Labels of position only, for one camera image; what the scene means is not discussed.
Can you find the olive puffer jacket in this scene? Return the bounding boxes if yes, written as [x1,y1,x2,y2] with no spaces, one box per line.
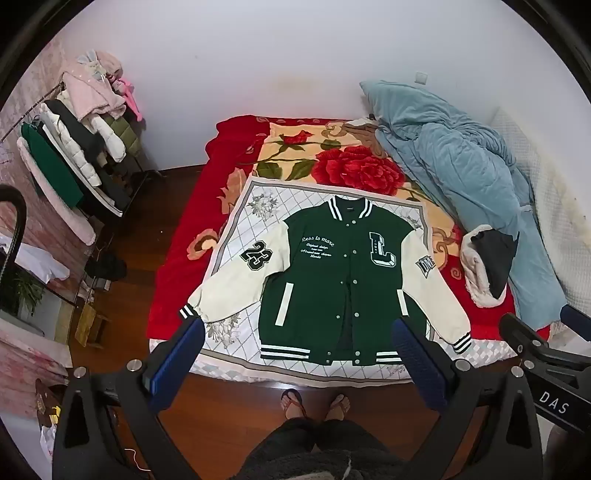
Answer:
[104,113,141,160]

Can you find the dark green garment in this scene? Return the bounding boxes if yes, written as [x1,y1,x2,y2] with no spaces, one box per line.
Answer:
[21,122,84,208]

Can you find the black hose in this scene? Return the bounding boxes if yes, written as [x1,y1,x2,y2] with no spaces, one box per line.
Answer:
[0,185,28,315]

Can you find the person's right foot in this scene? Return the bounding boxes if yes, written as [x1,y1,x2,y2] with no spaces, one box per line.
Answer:
[324,393,352,422]

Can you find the white cloth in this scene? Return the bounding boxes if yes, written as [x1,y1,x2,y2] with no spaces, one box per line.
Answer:
[0,233,70,282]

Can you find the red floral blanket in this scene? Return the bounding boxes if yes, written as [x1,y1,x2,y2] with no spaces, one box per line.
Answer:
[147,115,555,342]

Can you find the grey fleece-lined jacket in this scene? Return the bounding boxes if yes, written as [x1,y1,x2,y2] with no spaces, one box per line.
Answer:
[461,224,520,309]

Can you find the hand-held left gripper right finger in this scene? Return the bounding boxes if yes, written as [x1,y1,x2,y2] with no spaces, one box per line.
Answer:
[392,316,546,480]

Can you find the black shoes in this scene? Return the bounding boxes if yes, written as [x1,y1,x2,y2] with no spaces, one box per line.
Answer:
[85,251,127,280]

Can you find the pale pink fleece coat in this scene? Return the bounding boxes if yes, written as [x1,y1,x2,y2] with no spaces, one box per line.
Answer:
[16,136,98,245]

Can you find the black metal clothes rack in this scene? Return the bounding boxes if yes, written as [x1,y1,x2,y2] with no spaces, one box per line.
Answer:
[18,83,167,222]

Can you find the blue pillow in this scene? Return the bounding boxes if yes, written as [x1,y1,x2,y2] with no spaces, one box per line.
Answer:
[359,79,467,130]

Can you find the brown bear bag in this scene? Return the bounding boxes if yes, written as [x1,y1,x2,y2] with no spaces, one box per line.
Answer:
[34,378,63,428]

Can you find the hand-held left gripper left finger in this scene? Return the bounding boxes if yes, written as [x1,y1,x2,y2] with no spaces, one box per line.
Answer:
[52,318,206,480]

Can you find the white grid patterned sheet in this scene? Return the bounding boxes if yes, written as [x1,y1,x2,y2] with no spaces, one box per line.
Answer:
[148,178,518,384]

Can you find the blue duvet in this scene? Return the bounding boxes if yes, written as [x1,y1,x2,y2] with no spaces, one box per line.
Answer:
[374,83,568,330]

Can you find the person's dark pants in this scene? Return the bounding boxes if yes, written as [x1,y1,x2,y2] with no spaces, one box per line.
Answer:
[231,418,416,480]

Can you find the green potted plant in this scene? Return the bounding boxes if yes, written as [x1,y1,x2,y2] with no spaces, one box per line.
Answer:
[0,268,44,319]

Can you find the green varsity jacket cream sleeves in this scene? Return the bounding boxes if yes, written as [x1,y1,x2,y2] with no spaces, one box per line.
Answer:
[179,196,472,367]

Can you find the white puffer jacket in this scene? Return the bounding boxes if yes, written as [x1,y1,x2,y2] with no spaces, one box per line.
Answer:
[39,99,127,188]

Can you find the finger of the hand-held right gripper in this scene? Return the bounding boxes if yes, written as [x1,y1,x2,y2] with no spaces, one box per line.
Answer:
[499,313,583,370]
[558,305,591,344]

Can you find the person's left foot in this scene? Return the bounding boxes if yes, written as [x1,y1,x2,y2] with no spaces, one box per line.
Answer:
[280,388,309,420]

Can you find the black garment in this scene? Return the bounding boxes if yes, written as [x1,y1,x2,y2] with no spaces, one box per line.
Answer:
[55,99,134,217]

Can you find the person's foot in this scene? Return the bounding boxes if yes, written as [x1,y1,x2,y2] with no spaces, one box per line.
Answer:
[280,388,309,420]
[324,393,352,422]

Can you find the pink fluffy coat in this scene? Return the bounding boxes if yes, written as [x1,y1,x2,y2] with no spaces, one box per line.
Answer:
[62,51,127,121]

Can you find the white quilted mattress cover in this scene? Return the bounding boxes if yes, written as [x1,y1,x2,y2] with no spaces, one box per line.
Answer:
[489,106,591,352]

